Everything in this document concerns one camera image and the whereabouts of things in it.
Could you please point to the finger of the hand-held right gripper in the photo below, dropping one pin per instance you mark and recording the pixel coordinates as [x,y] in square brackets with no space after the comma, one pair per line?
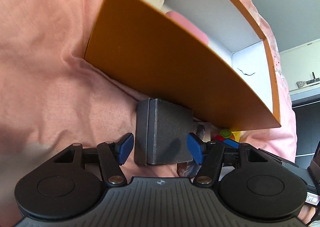
[231,142]

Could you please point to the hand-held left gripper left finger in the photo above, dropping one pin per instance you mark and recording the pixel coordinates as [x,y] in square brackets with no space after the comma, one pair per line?
[125,148]

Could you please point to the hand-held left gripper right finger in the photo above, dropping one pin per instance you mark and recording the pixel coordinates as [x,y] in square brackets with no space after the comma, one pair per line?
[196,148]

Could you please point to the red crochet strawberry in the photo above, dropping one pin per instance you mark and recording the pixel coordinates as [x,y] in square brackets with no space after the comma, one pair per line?
[221,135]

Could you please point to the photo book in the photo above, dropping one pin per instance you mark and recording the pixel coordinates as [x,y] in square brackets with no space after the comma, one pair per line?
[201,129]

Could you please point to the dark grey box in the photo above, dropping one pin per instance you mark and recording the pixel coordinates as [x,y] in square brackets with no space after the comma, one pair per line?
[170,129]

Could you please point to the orange cardboard box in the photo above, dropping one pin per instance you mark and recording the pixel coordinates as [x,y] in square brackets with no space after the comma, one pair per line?
[162,67]

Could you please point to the pink case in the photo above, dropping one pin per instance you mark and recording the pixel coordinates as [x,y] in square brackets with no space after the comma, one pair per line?
[190,27]

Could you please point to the small grey ornament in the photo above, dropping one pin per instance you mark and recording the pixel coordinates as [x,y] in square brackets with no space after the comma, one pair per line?
[301,84]

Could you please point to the black stand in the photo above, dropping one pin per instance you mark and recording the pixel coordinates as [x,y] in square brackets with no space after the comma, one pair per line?
[313,80]

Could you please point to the white desk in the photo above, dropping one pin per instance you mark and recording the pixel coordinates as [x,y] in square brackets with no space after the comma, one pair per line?
[300,67]

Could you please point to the pink printed blanket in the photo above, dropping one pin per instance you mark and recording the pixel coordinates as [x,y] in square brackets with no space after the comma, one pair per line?
[50,67]

